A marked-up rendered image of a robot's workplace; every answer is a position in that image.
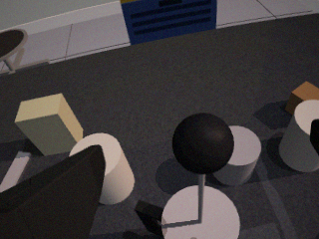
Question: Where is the glass french press coffee maker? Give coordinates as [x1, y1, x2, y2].
[135, 113, 240, 239]

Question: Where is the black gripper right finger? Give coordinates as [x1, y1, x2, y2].
[310, 119, 319, 155]

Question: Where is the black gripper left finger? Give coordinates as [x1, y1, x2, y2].
[0, 144, 107, 239]

